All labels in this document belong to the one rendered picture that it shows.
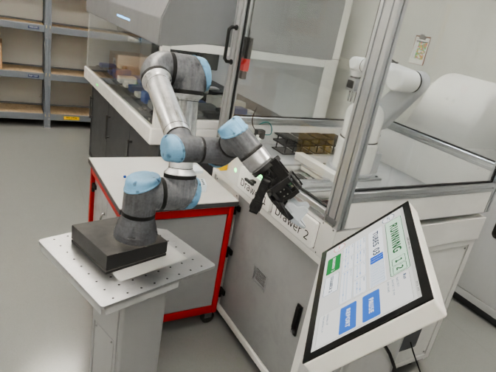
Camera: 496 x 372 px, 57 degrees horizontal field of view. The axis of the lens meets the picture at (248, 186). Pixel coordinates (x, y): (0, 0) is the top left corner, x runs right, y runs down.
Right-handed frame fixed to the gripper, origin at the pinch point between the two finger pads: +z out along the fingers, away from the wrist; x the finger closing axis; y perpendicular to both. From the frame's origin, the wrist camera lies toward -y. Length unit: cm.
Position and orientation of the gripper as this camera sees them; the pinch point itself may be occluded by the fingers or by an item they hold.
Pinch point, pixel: (300, 225)
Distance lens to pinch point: 129.5
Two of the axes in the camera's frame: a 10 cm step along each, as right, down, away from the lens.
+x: 2.3, -3.2, 9.2
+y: 7.5, -5.5, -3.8
